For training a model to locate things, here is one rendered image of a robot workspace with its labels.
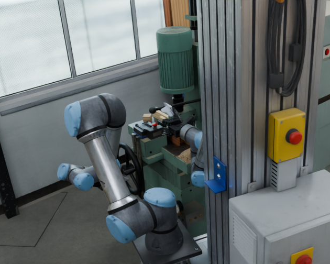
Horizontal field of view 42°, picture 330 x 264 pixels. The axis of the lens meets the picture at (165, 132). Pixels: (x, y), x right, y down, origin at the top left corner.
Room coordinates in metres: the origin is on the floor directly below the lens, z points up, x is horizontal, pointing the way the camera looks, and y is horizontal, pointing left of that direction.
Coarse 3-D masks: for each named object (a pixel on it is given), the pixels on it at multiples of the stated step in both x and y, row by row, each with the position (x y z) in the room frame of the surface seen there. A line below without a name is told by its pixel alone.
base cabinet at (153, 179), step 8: (144, 168) 2.17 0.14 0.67; (144, 176) 2.18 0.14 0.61; (152, 176) 2.09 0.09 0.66; (160, 176) 2.01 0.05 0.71; (152, 184) 2.10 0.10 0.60; (160, 184) 2.02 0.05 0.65; (168, 184) 1.95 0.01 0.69; (176, 192) 1.89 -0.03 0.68; (184, 192) 1.86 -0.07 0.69; (192, 192) 1.88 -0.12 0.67; (200, 192) 1.91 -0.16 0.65; (176, 200) 1.89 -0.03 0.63; (184, 200) 1.86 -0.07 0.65; (192, 200) 1.88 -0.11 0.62; (200, 200) 1.91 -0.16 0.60; (200, 224) 1.90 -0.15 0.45; (192, 232) 1.87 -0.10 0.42; (200, 232) 1.90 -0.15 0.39
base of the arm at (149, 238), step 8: (152, 232) 1.30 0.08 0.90; (160, 232) 1.28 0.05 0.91; (168, 232) 1.29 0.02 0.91; (176, 232) 1.31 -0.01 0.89; (152, 240) 1.29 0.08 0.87; (160, 240) 1.28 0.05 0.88; (168, 240) 1.28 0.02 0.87; (176, 240) 1.29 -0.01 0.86; (152, 248) 1.28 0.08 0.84; (160, 248) 1.27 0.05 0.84; (168, 248) 1.27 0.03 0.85; (176, 248) 1.28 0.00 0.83
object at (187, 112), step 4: (184, 108) 2.15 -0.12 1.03; (188, 108) 2.15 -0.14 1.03; (192, 108) 2.14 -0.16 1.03; (180, 112) 2.10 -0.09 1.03; (184, 112) 2.10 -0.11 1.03; (188, 112) 2.11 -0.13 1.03; (192, 112) 2.12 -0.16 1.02; (168, 116) 2.12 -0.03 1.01; (180, 116) 2.08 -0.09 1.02; (184, 116) 2.10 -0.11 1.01; (188, 116) 2.11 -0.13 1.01
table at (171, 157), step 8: (152, 120) 2.33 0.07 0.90; (128, 128) 2.29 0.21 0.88; (168, 144) 2.01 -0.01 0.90; (184, 144) 1.99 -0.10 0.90; (160, 152) 1.98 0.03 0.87; (168, 152) 1.92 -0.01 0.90; (176, 152) 1.91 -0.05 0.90; (144, 160) 1.95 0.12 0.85; (152, 160) 1.93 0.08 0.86; (168, 160) 1.93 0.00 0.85; (176, 160) 1.87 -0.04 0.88; (184, 168) 1.80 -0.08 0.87
